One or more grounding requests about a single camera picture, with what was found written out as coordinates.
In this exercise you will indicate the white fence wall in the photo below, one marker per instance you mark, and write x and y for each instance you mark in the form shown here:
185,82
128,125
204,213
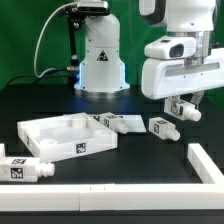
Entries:
111,197
204,166

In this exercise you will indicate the white right fence wall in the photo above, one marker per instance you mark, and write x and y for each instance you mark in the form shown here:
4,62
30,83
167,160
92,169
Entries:
204,166

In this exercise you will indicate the grey camera on stand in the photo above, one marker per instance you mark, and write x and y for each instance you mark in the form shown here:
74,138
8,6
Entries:
93,7

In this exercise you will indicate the white left fence stub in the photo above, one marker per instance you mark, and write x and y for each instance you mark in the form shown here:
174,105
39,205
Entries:
2,151

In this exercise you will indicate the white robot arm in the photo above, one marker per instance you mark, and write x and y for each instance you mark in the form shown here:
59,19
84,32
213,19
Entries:
103,72

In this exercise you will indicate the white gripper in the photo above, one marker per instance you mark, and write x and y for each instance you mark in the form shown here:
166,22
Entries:
162,79

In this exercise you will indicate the black camera stand pole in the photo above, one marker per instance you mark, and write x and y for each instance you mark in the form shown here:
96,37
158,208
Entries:
74,23

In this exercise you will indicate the white front fence wall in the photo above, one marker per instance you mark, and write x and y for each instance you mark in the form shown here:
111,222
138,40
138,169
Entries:
111,197

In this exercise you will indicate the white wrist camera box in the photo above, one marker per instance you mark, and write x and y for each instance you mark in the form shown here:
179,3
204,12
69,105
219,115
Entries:
169,48

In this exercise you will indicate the white square tabletop part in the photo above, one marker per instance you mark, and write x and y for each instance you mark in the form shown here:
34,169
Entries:
64,137

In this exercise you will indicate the white marker sheet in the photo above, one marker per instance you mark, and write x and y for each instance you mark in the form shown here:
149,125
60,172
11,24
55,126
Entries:
134,122

